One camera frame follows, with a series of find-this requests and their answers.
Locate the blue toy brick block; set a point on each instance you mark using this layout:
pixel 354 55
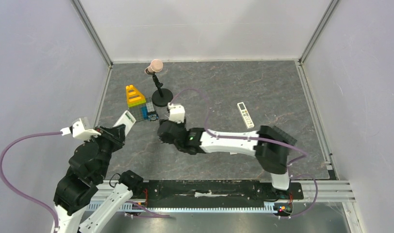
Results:
pixel 144 111

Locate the long white remote control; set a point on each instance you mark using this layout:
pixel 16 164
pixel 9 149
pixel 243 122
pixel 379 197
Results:
pixel 245 115

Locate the yellow toy brick tower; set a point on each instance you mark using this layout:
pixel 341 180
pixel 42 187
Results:
pixel 134 96

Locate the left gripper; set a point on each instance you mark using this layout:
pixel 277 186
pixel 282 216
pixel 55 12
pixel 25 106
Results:
pixel 116 134

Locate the dark studded baseplate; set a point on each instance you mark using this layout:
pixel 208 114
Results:
pixel 286 138

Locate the white cable duct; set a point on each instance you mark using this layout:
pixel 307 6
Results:
pixel 267 208

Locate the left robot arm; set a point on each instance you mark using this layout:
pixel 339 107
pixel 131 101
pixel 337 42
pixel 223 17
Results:
pixel 87 168

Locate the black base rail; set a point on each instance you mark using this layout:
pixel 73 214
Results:
pixel 213 193

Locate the pink microphone on stand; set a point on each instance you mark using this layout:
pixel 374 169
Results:
pixel 162 96

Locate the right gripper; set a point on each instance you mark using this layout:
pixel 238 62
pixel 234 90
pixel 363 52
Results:
pixel 165 133

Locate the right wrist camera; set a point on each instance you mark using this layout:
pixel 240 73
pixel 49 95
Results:
pixel 176 113

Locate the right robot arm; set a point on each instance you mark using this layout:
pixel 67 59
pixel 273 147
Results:
pixel 269 145

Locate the white grey remote control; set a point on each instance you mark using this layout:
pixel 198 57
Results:
pixel 126 119

